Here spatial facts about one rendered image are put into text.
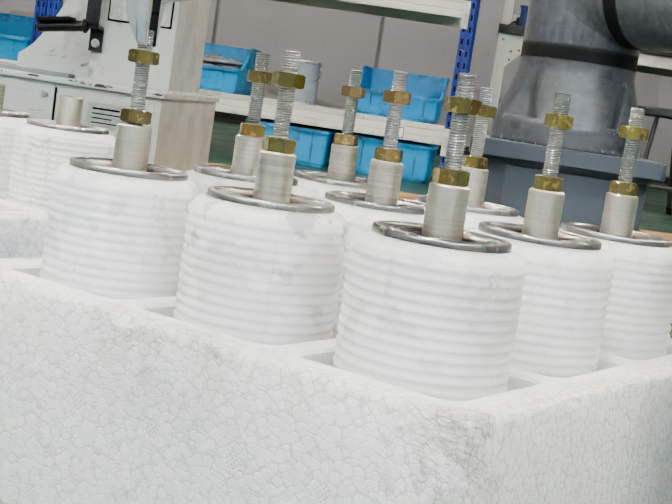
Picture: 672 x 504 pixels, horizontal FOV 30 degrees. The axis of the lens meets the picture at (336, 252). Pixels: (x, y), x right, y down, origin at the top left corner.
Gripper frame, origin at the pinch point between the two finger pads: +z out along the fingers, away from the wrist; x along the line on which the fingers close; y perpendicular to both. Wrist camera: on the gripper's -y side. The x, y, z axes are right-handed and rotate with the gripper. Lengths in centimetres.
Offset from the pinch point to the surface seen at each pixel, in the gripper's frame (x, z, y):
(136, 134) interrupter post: -1.0, 7.0, 1.0
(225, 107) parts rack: 460, 15, -32
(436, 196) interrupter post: -14.7, 7.1, 19.1
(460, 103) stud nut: -14.6, 2.1, 19.6
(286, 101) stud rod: -7.4, 3.4, 10.3
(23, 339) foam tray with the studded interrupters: -6.6, 19.8, -3.3
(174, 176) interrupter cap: -2.0, 9.2, 3.8
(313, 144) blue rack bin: 458, 25, 7
